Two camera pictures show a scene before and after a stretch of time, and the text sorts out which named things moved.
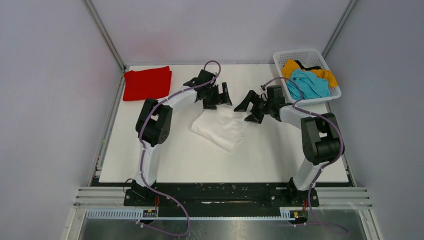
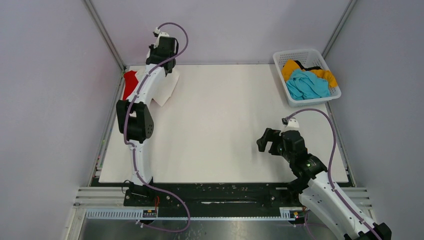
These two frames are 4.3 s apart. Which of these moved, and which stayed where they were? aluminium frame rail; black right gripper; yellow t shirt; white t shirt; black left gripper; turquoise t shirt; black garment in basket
Moved: black right gripper; white t shirt; black left gripper
Stayed: yellow t shirt; turquoise t shirt; black garment in basket; aluminium frame rail
